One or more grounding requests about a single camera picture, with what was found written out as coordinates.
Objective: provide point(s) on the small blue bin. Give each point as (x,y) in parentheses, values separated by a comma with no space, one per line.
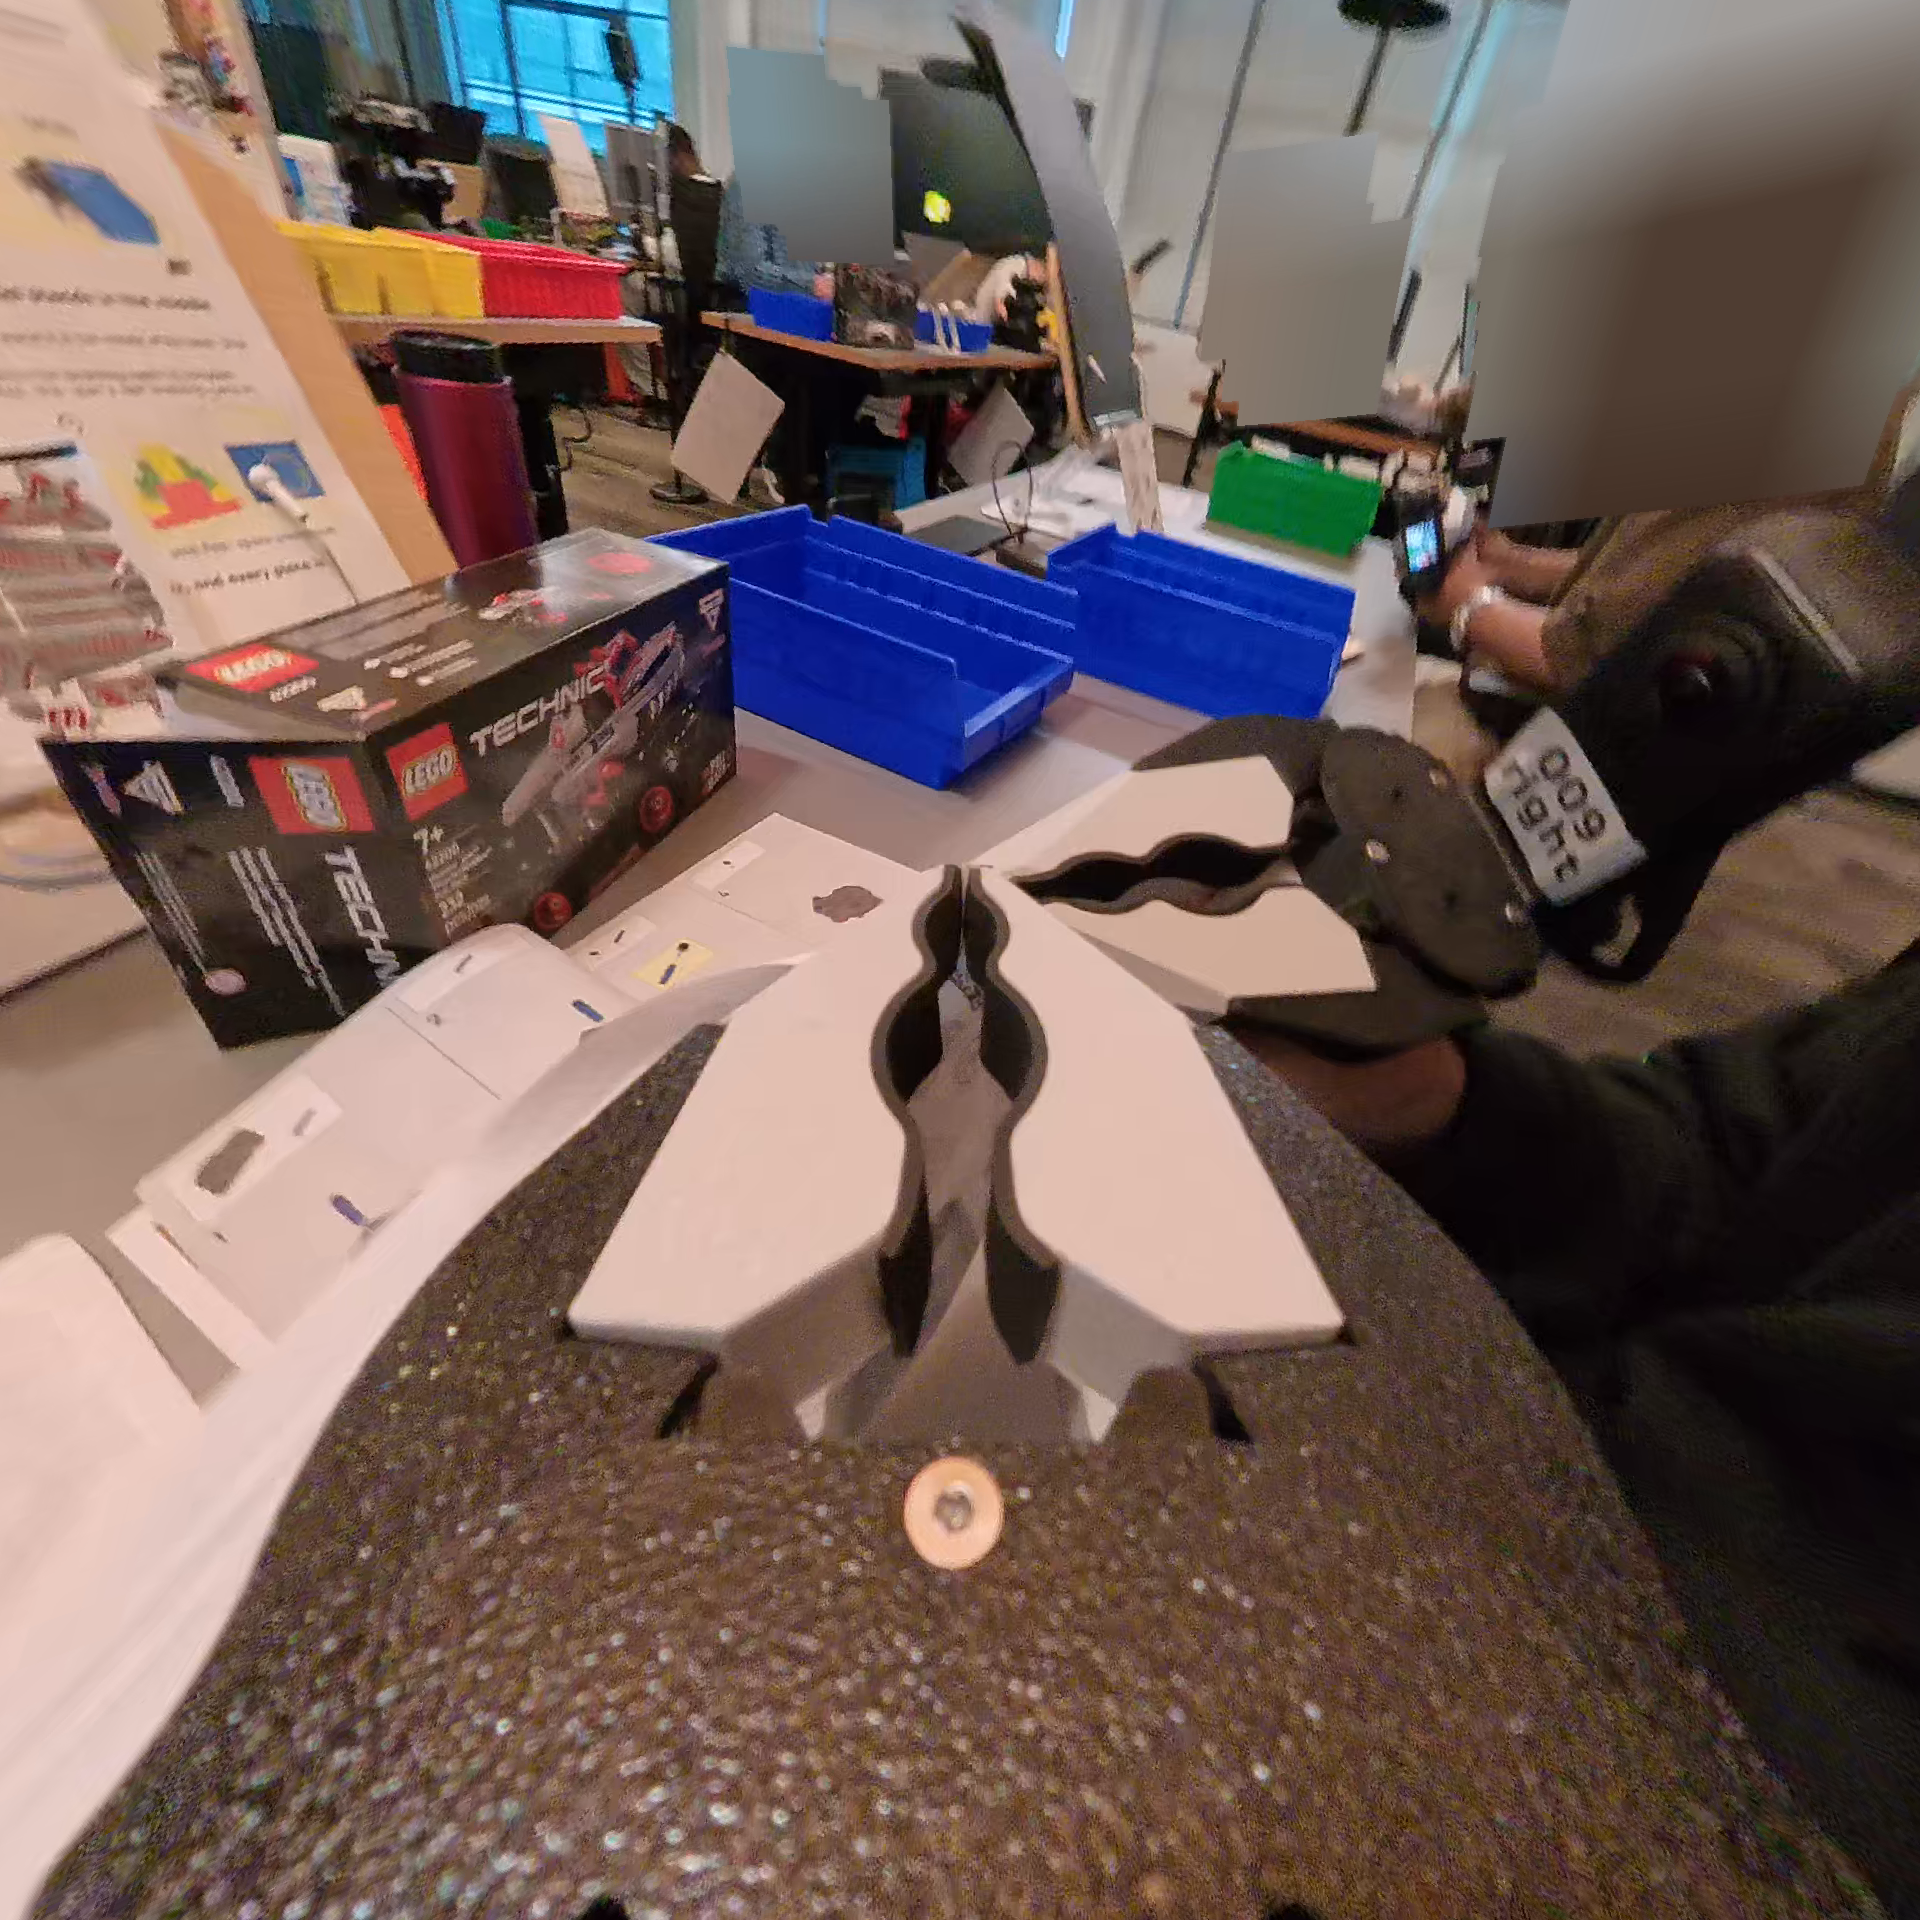
(960,331)
(791,312)

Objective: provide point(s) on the red storage bin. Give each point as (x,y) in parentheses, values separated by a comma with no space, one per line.
(548,281)

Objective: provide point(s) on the yellow storage bin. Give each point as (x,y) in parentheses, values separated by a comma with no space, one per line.
(433,274)
(332,269)

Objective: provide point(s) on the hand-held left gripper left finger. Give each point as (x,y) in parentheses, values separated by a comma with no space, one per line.
(750,1185)

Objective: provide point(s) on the person's right hand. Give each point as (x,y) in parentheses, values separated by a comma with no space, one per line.
(1349,1089)

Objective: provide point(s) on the white instruction poster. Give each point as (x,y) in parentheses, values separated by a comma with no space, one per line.
(135,376)

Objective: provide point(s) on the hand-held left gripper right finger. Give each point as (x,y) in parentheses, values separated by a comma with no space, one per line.
(1154,1185)

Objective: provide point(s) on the person's right forearm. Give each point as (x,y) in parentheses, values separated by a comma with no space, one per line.
(1680,1185)

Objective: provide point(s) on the wooden table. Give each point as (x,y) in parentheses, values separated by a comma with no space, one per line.
(869,348)

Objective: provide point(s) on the person's black printed sweatshirt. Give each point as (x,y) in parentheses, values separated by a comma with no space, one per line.
(1799,1620)

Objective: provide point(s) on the small black device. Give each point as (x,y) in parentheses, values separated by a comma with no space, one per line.
(1420,541)

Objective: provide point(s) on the green plastic bin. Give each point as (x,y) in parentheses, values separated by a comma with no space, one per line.
(1290,503)

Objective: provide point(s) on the white hanging paper sign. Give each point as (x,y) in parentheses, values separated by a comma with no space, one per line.
(727,427)

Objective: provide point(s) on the dark flat monitor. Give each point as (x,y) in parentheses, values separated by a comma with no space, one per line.
(960,165)

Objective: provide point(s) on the black curved monitor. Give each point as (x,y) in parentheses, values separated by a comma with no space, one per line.
(1073,225)

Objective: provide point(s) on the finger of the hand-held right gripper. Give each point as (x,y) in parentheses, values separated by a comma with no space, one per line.
(1184,819)
(1277,953)

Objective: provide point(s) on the blue plastic bin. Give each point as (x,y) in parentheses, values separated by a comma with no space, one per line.
(1201,629)
(886,661)

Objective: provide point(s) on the black toy set box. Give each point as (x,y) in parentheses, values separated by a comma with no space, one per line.
(376,779)

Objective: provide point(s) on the maroon bottle with black lid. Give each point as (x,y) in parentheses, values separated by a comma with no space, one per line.
(474,451)

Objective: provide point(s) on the window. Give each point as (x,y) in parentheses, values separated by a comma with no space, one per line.
(569,59)

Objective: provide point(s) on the black lamp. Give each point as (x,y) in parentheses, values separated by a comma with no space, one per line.
(1388,36)

